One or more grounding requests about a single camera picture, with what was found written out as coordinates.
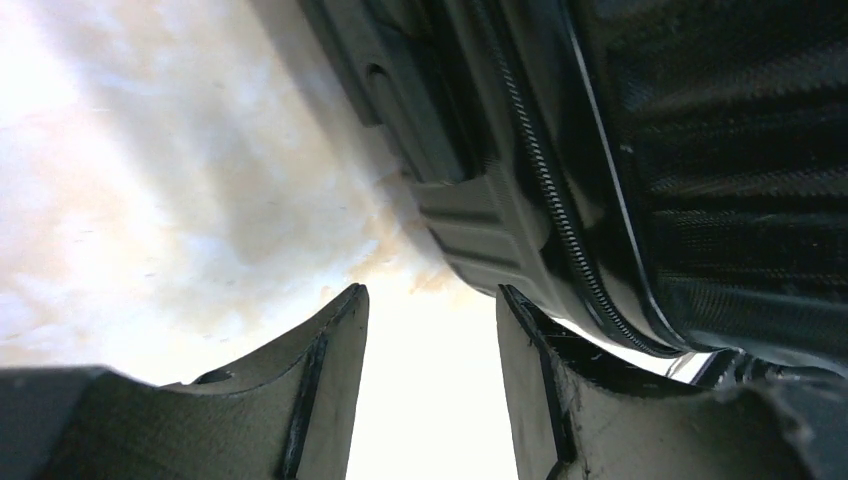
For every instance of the black suitcase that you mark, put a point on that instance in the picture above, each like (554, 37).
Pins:
(669, 175)

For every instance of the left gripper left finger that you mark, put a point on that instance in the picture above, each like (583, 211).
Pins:
(283, 411)

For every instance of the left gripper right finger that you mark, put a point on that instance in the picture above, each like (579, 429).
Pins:
(578, 411)

